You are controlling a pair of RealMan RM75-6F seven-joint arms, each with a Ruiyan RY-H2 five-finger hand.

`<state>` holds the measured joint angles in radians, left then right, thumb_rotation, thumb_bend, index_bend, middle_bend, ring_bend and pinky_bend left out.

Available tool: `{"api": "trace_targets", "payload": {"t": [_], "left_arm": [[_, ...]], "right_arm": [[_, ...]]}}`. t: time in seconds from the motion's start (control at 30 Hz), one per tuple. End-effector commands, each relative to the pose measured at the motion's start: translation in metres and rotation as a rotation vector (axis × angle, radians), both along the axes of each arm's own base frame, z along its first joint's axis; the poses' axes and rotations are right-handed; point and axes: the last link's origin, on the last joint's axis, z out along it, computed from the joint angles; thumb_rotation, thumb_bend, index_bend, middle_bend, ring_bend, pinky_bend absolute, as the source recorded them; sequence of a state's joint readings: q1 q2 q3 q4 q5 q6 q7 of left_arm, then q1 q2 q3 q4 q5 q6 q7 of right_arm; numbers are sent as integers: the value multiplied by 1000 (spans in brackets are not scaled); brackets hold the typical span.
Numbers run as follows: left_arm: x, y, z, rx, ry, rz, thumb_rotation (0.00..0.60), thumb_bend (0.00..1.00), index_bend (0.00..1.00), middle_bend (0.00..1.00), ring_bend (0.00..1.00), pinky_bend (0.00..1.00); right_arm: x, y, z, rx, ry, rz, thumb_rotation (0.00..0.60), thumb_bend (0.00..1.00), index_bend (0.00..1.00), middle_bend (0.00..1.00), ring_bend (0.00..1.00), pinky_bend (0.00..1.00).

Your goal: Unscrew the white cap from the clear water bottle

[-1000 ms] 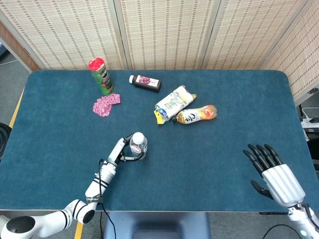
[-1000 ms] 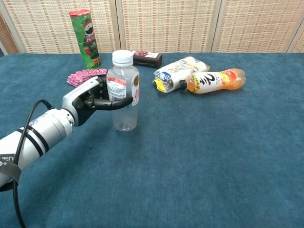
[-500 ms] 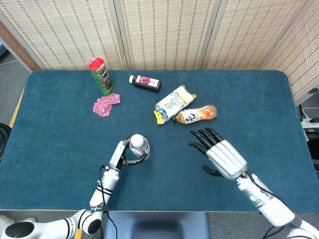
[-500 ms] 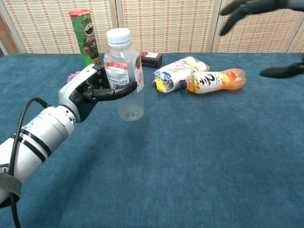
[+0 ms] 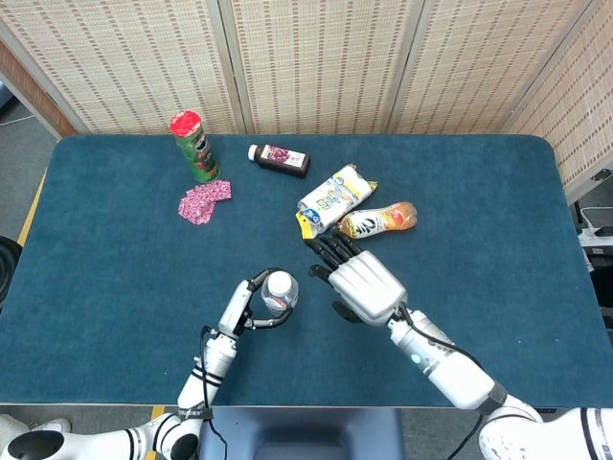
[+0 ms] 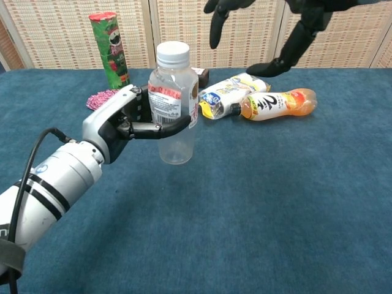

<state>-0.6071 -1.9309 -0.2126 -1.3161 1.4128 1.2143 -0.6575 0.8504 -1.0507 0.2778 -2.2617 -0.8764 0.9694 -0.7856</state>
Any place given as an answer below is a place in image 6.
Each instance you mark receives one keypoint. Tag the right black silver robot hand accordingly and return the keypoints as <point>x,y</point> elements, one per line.
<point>300,39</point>

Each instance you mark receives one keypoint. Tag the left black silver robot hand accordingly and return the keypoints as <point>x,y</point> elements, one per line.
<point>104,125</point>

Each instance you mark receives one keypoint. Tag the clear plastic bottle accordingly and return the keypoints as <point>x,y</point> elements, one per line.
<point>176,147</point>

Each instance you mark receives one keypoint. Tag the white bottle cap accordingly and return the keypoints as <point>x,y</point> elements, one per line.
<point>173,53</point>

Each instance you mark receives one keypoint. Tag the orange drink bottle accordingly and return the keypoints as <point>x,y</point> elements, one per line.
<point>275,107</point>

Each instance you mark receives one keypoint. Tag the dark juice bottle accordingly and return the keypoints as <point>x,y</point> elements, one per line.
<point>203,76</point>

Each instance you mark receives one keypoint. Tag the pink patterned packet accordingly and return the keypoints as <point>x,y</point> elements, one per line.
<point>98,99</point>

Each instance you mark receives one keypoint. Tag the woven bamboo screen panel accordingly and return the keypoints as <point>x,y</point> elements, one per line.
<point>386,58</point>
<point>337,46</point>
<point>55,36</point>
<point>245,39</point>

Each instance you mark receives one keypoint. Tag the green Pringles can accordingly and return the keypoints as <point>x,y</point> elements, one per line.
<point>113,55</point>

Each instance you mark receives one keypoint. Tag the white yellow snack package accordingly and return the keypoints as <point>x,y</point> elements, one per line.
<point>226,88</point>

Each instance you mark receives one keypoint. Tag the blue felt table mat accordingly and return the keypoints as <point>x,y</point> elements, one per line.
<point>245,199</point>

